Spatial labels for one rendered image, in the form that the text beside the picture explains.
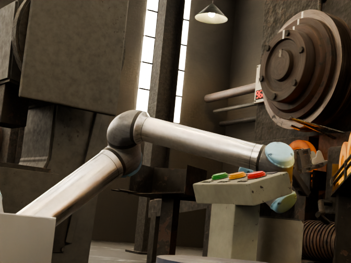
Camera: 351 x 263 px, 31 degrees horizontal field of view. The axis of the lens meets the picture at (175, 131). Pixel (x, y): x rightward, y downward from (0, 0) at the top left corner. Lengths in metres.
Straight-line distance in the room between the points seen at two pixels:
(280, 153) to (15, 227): 0.83
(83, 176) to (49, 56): 2.70
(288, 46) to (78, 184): 0.96
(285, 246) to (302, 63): 0.98
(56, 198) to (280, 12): 1.42
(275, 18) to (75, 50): 2.23
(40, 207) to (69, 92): 2.80
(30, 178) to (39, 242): 2.75
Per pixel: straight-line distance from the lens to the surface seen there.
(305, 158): 2.32
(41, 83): 4.74
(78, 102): 4.85
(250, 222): 1.46
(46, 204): 2.09
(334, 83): 2.36
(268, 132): 2.88
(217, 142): 2.07
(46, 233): 1.72
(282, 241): 1.56
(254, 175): 1.42
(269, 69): 2.56
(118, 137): 2.21
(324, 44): 2.42
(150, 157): 9.29
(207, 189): 1.51
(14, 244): 1.70
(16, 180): 4.42
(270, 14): 3.05
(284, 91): 2.44
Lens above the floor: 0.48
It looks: 8 degrees up
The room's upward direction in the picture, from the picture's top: 5 degrees clockwise
